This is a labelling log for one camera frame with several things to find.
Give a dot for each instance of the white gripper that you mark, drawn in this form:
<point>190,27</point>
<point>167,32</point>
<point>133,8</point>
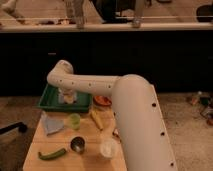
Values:
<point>63,93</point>

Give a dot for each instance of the yellow sponge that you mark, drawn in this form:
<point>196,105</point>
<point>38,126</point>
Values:
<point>68,99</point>

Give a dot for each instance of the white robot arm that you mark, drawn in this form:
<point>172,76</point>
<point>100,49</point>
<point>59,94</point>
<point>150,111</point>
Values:
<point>145,141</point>

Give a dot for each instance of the green plastic tray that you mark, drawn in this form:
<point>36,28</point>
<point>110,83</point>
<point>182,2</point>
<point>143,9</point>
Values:
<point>49,102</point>

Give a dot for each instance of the green plastic cup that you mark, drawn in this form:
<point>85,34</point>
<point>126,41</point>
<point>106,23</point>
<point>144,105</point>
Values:
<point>74,121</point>

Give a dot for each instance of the grey blue cloth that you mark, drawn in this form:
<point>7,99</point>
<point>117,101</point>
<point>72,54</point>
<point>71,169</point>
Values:
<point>51,125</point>

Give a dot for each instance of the orange bowl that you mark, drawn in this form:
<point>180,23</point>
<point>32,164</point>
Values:
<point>103,101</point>

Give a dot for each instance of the black chair base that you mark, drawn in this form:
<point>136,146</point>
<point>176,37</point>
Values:
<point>19,125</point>

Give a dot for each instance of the green pepper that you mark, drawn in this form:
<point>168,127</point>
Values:
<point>53,155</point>

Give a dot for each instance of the white plastic cup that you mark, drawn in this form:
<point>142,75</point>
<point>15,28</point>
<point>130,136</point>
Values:
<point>109,148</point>

